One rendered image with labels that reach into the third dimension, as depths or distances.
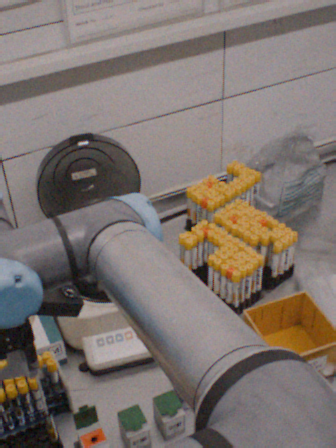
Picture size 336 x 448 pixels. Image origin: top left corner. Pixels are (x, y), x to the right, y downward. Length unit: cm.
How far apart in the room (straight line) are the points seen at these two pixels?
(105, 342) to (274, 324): 33
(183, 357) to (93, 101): 93
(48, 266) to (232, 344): 26
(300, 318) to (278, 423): 92
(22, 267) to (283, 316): 71
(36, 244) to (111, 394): 59
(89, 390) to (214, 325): 75
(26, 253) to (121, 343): 58
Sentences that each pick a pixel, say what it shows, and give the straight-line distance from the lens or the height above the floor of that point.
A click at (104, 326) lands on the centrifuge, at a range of 120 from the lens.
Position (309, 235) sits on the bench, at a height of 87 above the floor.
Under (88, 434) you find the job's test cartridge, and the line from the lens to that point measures 107.
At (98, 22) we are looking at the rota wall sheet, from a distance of 127.
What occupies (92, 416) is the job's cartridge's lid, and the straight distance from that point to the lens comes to 107.
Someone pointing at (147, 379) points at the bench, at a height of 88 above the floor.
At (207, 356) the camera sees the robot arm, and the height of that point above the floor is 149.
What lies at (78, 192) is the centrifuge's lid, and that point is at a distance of 138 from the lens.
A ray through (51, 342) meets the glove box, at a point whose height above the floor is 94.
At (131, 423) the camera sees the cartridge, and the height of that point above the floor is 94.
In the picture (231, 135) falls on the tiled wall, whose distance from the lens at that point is 155.
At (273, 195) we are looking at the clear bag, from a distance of 149.
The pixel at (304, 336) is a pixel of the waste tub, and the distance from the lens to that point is 129.
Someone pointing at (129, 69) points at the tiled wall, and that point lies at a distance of 134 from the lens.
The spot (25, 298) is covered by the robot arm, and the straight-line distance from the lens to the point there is 65.
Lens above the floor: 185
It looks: 41 degrees down
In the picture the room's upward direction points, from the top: 4 degrees counter-clockwise
